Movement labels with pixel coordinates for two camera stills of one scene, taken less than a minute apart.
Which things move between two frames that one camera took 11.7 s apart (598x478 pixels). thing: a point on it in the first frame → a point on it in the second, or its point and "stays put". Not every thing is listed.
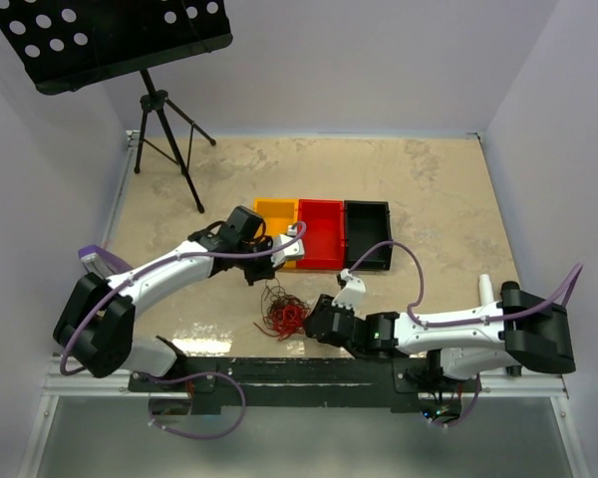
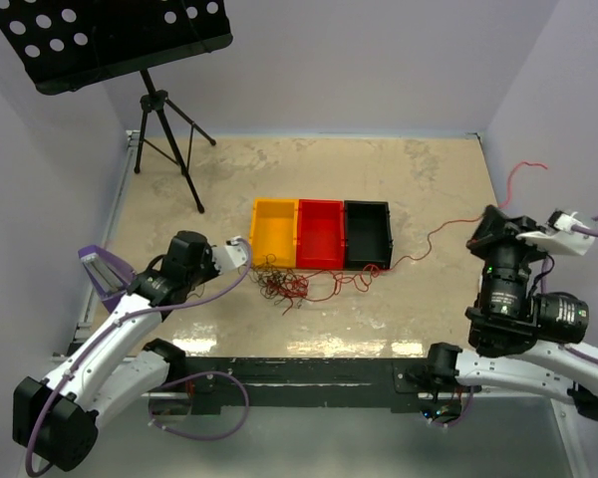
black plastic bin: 367,224 stays put
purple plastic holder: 101,262 stays put
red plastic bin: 324,241 stays put
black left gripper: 267,271 → 213,271
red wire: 287,321 → 290,289
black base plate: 375,384 stays put
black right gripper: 324,302 → 494,226
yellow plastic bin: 278,214 stays put
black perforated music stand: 66,44 stays put
